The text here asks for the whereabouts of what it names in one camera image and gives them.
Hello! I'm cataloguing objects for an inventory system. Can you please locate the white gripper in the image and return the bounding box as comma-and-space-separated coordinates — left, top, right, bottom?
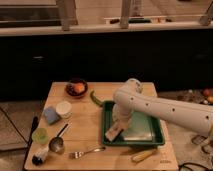
109, 119, 130, 137

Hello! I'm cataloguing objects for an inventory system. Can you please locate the wooden block eraser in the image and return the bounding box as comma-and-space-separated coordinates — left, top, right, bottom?
105, 127, 122, 142

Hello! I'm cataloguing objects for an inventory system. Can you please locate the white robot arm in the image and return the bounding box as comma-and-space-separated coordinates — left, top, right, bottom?
113, 78, 213, 138

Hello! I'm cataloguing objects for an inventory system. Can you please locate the green plastic tray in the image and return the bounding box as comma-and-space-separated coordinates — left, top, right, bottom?
101, 101, 165, 146

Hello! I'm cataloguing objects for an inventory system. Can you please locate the silver fork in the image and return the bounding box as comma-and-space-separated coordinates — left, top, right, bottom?
69, 147, 106, 159

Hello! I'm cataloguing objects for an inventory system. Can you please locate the orange fruit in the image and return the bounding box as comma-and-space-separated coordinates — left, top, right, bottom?
74, 83, 85, 93

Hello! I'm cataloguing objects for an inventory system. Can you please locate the dark red bowl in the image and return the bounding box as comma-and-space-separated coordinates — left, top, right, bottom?
65, 78, 88, 98

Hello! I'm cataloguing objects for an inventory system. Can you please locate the white round container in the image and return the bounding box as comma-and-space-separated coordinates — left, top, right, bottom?
56, 101, 72, 118

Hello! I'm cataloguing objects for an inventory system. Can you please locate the metal measuring cup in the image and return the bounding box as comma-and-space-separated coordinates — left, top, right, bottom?
49, 124, 69, 154

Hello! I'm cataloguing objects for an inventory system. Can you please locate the green plastic cup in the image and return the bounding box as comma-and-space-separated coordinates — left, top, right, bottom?
32, 128, 48, 145

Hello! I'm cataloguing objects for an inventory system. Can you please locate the spice bottles rack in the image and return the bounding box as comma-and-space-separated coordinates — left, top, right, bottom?
178, 88, 213, 154

